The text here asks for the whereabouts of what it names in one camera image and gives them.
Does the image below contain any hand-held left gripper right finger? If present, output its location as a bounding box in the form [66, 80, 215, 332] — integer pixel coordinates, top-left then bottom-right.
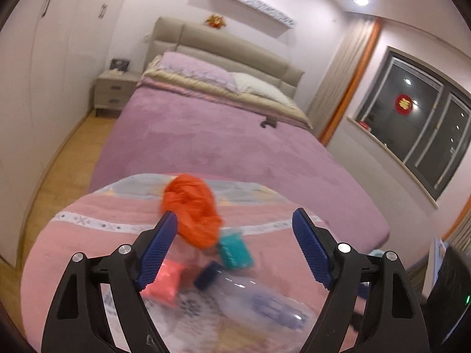
[292, 208, 431, 353]

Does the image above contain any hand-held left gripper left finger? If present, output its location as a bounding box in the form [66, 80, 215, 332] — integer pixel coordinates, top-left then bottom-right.
[41, 210, 179, 353]

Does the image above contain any clear plastic bottle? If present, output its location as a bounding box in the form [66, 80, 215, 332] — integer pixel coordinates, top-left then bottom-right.
[177, 270, 318, 341]

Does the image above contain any pink packet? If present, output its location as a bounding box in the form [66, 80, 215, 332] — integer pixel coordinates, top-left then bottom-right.
[142, 259, 185, 304]

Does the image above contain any dark blue box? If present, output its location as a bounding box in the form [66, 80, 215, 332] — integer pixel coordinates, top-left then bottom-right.
[194, 260, 221, 290]

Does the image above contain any orange plastic bag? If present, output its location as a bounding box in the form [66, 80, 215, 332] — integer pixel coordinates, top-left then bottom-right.
[160, 174, 224, 249]

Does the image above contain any pink printed blanket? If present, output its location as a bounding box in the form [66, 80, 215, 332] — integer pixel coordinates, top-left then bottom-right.
[20, 172, 369, 353]

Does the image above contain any small teal box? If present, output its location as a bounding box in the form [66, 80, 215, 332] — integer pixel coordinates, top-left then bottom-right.
[218, 233, 255, 268]

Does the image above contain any purple bedspread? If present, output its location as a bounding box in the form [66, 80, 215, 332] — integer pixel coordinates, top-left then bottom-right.
[90, 84, 391, 262]

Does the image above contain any white windowsill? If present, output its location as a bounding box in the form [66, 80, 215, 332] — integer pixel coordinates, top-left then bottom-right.
[346, 115, 440, 210]

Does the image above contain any beige folded quilt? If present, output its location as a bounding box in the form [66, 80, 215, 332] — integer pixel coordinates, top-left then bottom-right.
[142, 57, 310, 127]

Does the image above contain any beige nightstand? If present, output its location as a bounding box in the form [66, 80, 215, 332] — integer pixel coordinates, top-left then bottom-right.
[94, 71, 142, 117]

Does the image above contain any grey framed window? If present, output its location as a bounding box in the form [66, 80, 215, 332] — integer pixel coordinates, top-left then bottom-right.
[355, 46, 471, 199]

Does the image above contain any white pillow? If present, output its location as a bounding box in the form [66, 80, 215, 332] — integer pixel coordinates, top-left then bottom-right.
[233, 73, 295, 105]

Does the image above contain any beige and orange curtain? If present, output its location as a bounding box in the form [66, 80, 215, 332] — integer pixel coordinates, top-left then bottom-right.
[307, 18, 381, 146]

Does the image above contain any round red window decoration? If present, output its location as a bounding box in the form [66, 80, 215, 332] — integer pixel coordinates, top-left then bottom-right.
[394, 95, 413, 113]

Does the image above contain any purple pillow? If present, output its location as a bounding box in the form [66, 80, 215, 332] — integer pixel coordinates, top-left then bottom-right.
[156, 51, 236, 92]

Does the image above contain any white wardrobe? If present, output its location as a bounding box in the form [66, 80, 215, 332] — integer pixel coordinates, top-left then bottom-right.
[0, 0, 137, 265]

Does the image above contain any bed with beige headboard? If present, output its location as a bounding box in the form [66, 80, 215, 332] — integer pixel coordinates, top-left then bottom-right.
[90, 16, 391, 262]

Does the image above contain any white wall shelf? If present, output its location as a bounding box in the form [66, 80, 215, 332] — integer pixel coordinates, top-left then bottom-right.
[205, 0, 296, 28]

